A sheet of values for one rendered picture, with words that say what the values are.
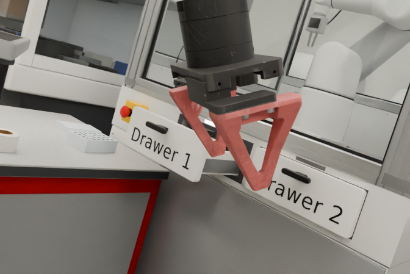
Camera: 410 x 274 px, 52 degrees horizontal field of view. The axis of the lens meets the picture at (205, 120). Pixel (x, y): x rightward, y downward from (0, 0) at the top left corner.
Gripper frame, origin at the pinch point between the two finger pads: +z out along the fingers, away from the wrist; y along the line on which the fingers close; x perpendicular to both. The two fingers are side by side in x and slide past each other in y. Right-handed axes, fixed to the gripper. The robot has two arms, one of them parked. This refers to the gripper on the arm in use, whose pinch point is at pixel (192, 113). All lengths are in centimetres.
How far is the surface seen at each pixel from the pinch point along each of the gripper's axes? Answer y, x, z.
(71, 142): -21.3, 26.6, 12.5
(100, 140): -14.8, 21.7, 11.6
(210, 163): -6.4, -14.2, 8.5
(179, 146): -11.4, -8.0, 4.9
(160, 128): -14.2, -3.8, 1.2
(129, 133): -12.1, 11.6, 7.0
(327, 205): 4.1, -40.7, 11.6
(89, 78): 14, 79, 5
